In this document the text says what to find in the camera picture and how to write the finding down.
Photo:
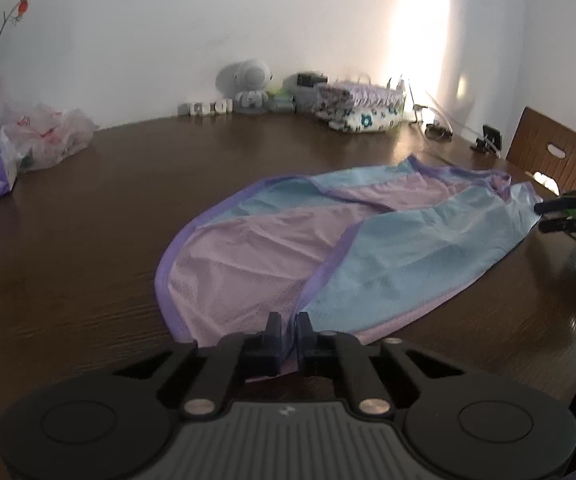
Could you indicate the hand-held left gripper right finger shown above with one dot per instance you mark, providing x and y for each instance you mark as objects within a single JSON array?
[{"x": 302, "y": 342}]

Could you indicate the grey box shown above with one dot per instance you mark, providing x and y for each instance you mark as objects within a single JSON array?
[{"x": 305, "y": 85}]

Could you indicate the green packet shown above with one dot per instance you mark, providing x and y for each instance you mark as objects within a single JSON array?
[{"x": 282, "y": 102}]

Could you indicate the small white figurines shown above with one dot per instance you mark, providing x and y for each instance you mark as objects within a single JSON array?
[{"x": 203, "y": 108}]

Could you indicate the pink white plastic bag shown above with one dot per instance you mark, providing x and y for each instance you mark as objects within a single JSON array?
[{"x": 43, "y": 135}]

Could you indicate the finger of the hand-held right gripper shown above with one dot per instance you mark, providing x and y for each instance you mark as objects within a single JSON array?
[
  {"x": 568, "y": 202},
  {"x": 568, "y": 224}
]

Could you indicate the black phone stand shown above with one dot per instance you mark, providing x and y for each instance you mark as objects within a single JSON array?
[{"x": 489, "y": 139}]

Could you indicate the white round speaker toy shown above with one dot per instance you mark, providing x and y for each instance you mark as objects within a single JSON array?
[{"x": 248, "y": 82}]

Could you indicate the wooden chair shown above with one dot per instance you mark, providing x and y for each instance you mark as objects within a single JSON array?
[{"x": 543, "y": 145}]

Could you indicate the pink blue mesh garment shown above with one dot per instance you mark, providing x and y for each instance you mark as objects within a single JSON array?
[{"x": 278, "y": 240}]

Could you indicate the folded purple floral cloth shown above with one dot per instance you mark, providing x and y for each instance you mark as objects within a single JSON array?
[{"x": 363, "y": 96}]

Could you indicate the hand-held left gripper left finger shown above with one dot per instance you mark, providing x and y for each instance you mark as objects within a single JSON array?
[{"x": 274, "y": 342}]

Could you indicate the white pillow teal flowers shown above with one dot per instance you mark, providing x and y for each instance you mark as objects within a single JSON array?
[{"x": 365, "y": 121}]

